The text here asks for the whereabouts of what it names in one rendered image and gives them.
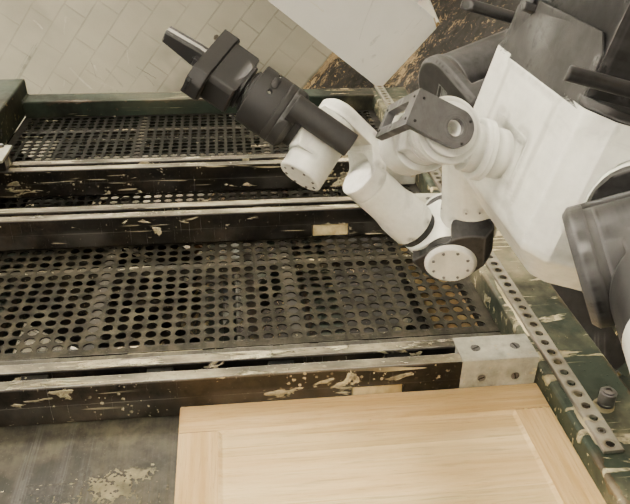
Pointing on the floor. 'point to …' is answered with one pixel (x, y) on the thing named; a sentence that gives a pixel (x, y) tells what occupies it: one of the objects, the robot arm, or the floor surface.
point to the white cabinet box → (366, 30)
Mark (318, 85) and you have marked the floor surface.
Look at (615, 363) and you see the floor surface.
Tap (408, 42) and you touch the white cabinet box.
